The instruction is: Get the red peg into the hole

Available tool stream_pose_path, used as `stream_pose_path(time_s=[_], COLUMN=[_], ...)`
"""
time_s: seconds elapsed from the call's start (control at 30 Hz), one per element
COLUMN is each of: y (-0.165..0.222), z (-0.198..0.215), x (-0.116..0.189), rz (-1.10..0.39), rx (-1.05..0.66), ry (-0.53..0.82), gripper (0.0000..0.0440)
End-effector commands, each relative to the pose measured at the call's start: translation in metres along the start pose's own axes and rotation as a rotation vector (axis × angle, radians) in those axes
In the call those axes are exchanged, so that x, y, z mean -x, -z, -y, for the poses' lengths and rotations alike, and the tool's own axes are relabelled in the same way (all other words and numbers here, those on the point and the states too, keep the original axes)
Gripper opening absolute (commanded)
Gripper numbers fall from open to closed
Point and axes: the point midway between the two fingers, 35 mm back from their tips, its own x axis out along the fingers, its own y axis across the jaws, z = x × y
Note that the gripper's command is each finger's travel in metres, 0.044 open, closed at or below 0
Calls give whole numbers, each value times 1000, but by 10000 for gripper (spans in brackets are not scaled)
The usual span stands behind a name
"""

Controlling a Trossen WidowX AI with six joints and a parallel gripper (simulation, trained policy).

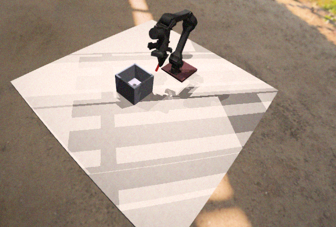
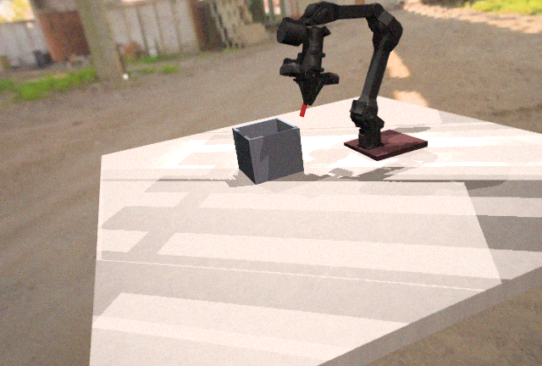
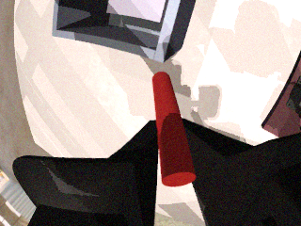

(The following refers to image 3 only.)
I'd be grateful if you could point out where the red peg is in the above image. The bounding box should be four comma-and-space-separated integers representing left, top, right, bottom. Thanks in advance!
151, 72, 196, 187

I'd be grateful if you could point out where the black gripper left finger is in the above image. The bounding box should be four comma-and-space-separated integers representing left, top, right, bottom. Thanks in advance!
12, 121, 158, 226

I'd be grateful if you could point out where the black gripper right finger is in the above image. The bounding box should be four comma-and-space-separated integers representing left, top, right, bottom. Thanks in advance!
182, 118, 301, 226

